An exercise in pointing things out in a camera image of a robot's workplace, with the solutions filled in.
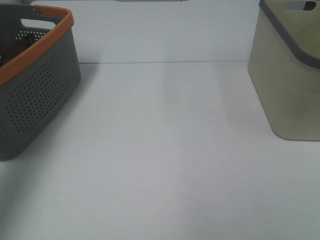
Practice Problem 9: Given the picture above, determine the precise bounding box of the brown towel with white label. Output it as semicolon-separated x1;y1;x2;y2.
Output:
0;34;37;67

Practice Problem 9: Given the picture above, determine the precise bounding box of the grey perforated basket orange rim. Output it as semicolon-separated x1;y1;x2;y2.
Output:
0;3;81;161

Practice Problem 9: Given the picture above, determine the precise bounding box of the beige basket grey rim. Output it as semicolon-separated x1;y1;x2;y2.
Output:
248;0;320;141

